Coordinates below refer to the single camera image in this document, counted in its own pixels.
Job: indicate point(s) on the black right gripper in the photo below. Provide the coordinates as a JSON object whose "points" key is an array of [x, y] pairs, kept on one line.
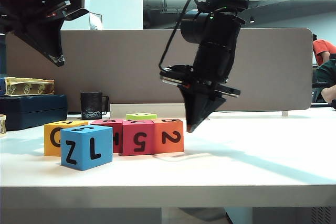
{"points": [[207, 82]]}

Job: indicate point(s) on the yellow block Q A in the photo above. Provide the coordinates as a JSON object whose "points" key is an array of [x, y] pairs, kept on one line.
{"points": [[51, 127]]}

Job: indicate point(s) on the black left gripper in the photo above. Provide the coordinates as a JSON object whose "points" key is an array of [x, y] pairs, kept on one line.
{"points": [[26, 22]]}

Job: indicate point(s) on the ceiling spot lamp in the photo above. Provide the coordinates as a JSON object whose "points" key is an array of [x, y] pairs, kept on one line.
{"points": [[251, 20]]}

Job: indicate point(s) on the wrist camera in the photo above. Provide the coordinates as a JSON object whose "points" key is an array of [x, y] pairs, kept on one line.
{"points": [[71, 5], [176, 74]]}

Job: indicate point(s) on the pink block R T 4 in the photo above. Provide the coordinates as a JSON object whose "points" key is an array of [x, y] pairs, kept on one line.
{"points": [[105, 124]]}

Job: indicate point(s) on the black mug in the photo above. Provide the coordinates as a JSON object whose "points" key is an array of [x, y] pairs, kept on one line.
{"points": [[90, 104]]}

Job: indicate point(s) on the gold ornate box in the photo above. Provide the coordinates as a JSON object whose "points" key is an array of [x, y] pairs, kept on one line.
{"points": [[26, 87]]}

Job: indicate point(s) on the dark blue case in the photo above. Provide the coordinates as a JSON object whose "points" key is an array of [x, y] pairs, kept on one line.
{"points": [[34, 108]]}

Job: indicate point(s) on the blue block Z L 3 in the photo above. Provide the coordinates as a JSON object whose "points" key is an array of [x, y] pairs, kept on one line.
{"points": [[81, 150]]}

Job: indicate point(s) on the wall sign on pillar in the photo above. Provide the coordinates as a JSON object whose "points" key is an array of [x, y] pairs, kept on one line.
{"points": [[97, 23]]}

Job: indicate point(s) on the pink block 4 5 C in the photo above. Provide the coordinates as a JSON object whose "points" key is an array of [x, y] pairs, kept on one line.
{"points": [[128, 132]]}

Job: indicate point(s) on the orange block 7 2 Q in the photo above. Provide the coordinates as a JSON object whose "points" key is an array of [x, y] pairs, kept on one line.
{"points": [[170, 148]]}

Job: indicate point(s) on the person in red shirt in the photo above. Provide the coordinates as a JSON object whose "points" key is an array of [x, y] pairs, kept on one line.
{"points": [[321, 47]]}

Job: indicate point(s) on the brown desk divider panel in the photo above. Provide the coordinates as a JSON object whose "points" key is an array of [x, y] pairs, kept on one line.
{"points": [[118, 64]]}

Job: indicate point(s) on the person in dark green shirt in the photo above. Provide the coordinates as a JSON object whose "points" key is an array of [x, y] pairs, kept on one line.
{"points": [[326, 74]]}

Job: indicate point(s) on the small woven basket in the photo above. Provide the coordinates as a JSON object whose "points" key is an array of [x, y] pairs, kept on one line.
{"points": [[2, 127]]}

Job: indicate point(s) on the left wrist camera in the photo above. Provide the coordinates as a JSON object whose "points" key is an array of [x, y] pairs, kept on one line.
{"points": [[71, 5]]}

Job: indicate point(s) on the white divider foot bracket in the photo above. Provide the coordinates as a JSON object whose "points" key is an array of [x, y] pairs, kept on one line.
{"points": [[284, 113]]}

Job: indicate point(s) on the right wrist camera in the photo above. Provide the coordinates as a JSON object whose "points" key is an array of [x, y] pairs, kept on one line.
{"points": [[176, 74]]}

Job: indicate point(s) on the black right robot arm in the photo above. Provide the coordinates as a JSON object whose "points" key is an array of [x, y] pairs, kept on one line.
{"points": [[218, 37]]}

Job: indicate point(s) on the green block Q L U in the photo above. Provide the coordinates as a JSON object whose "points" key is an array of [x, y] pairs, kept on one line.
{"points": [[141, 116]]}

